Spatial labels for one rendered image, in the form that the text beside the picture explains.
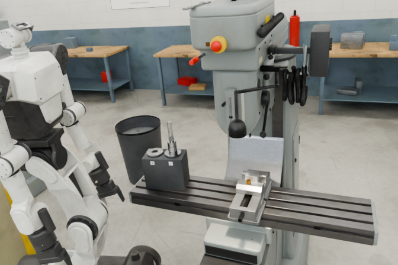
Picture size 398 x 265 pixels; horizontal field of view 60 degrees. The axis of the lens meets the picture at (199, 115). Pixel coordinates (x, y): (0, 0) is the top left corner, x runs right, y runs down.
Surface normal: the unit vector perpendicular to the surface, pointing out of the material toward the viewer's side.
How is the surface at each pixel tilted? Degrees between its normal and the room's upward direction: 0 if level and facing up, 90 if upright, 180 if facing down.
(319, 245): 0
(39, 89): 90
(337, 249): 0
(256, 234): 0
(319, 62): 90
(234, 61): 90
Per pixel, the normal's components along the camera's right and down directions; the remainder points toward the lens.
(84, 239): -0.14, 0.39
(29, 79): 0.59, 0.18
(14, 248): 0.93, 0.06
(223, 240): -0.08, -0.92
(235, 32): -0.35, 0.39
